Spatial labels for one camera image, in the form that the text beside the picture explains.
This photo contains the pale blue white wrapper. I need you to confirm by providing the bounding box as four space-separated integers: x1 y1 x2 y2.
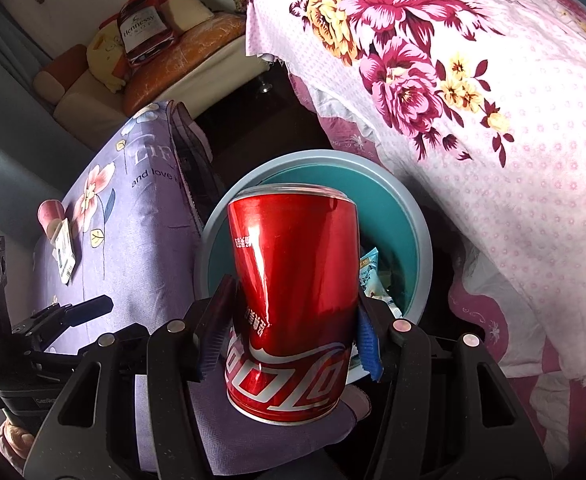
358 246 405 319

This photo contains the purple floral cloth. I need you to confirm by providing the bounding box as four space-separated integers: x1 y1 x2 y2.
28 100 372 477

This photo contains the red soda can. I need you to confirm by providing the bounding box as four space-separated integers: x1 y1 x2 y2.
225 185 362 424

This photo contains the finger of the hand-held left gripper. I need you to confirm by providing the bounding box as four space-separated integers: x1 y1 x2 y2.
19 295 114 351

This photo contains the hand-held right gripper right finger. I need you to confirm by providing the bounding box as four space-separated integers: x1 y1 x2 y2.
357 292 554 480

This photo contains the yellow pillow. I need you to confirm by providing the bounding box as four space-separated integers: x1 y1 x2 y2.
86 27 130 94

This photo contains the person's left hand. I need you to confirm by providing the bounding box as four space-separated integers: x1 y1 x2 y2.
0 417 38 475

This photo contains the beige pillow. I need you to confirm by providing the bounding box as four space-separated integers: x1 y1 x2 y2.
160 0 215 39

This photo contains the teal grey waste bin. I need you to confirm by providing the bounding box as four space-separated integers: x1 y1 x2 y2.
195 149 433 386

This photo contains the orange seat cushion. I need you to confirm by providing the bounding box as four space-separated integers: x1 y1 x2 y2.
122 12 247 117

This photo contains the pink cup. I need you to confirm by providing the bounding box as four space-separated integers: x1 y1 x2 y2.
37 199 70 242

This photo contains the red gift bag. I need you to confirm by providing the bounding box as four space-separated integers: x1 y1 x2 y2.
100 0 182 69

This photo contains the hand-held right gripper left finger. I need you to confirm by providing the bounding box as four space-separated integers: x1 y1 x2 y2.
23 275 240 480

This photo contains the orange white bolster cushion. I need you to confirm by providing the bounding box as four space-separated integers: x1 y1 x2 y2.
33 44 90 107

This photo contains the small white card box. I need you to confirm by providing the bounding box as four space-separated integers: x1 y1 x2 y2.
52 217 78 286

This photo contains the pink floral bedsheet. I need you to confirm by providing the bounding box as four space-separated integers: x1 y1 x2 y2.
245 0 586 467

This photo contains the white sofa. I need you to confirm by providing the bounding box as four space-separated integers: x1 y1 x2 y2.
0 0 275 137

